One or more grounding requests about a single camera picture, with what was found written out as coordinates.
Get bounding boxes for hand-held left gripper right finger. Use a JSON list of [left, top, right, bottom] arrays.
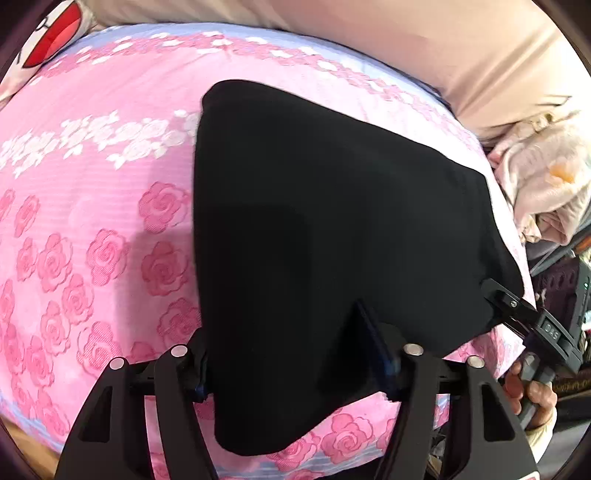
[[353, 300, 541, 480]]

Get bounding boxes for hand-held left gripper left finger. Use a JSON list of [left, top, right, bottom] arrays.
[[55, 330, 218, 480]]

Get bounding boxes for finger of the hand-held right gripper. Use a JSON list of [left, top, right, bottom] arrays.
[[481, 278, 540, 321], [501, 313, 541, 340]]

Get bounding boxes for black pants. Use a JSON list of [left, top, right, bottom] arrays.
[[191, 79, 525, 457]]

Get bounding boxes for person's right forearm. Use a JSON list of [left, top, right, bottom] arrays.
[[525, 415, 557, 469]]

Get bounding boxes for person's right hand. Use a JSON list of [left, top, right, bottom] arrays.
[[503, 357, 557, 430]]

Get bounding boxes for dark patterned cloth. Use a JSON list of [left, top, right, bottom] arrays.
[[531, 263, 580, 319]]

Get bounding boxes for pile of light pink clothing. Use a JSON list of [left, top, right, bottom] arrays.
[[488, 111, 591, 245]]

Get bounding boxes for pink floral blanket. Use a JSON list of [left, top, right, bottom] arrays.
[[0, 23, 539, 480]]

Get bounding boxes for beige cloth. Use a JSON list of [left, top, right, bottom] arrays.
[[88, 0, 587, 139]]

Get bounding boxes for cartoon face pillow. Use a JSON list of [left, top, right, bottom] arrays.
[[0, 0, 98, 102]]

